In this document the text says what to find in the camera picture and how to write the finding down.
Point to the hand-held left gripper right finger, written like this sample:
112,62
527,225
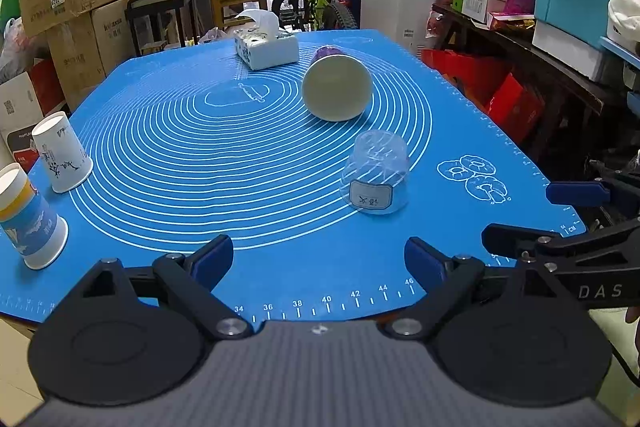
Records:
424,261

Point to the red gift box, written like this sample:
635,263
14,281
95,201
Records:
515,107

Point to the white plastic bag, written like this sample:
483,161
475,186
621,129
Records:
625,14

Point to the white box red label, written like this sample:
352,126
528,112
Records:
20,117

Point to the white foam box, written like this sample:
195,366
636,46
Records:
565,49

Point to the clear plastic cup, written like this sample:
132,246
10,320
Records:
376,172

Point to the white blue tissue box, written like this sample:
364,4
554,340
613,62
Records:
265,44

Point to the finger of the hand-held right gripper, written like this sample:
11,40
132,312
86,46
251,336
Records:
510,239
577,193

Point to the plain brown cardboard box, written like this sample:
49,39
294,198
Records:
90,52

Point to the white paper cup ink print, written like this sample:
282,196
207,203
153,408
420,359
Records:
62,154

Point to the blue silicone baking mat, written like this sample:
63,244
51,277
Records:
210,187

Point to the cream paper cup purple print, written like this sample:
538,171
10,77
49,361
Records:
337,86

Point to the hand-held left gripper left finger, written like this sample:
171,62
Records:
216,257

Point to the dark wooden side table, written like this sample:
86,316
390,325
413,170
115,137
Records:
560,97

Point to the black metal stool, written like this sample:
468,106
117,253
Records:
160,14

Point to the paper cup yellow blue bands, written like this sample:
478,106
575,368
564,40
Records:
27,222

